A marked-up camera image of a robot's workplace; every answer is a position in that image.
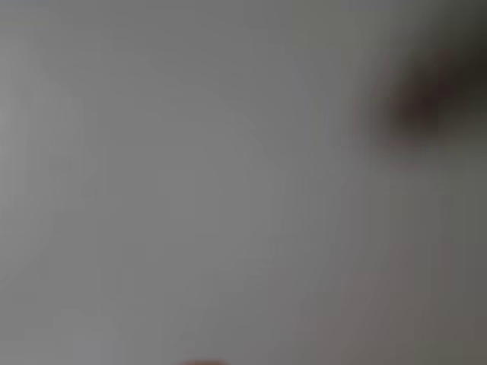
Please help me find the dark brown open box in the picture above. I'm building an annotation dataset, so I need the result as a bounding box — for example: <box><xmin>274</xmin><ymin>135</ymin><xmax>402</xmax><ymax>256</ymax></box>
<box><xmin>361</xmin><ymin>0</ymin><xmax>487</xmax><ymax>164</ymax></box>

